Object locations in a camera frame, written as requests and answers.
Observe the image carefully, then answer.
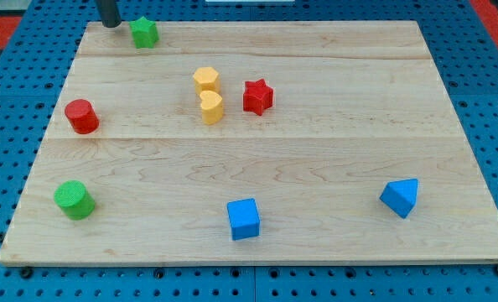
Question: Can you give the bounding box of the green star block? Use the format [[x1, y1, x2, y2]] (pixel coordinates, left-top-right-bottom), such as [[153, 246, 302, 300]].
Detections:
[[129, 16, 159, 49]]

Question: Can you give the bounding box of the red star block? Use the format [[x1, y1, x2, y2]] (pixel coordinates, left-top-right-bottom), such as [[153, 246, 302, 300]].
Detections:
[[242, 79, 274, 116]]

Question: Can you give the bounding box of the yellow hexagon block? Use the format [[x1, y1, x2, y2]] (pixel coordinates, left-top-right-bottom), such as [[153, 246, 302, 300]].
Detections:
[[193, 66, 220, 95]]

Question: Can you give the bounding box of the wooden board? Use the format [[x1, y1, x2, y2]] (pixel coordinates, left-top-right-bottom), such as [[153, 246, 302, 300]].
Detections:
[[0, 21, 498, 267]]

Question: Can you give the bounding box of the yellow heart block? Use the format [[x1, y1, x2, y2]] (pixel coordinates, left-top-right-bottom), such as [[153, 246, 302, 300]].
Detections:
[[199, 91, 224, 125]]

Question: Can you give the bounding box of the blue cube block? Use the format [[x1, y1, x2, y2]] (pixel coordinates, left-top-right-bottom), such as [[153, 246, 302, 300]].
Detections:
[[226, 198, 260, 241]]

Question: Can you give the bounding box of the blue triangular prism block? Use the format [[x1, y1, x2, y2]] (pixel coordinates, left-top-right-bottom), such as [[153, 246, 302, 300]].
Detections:
[[379, 179, 419, 219]]

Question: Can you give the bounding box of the red cylinder block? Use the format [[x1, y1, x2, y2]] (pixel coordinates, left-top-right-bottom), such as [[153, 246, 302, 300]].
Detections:
[[65, 99, 100, 134]]

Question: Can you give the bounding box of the green cylinder block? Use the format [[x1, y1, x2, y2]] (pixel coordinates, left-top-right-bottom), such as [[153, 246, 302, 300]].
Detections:
[[54, 180, 96, 220]]

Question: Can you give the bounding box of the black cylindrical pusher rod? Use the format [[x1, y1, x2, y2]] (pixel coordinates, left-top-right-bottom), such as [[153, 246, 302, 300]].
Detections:
[[95, 0, 122, 28]]

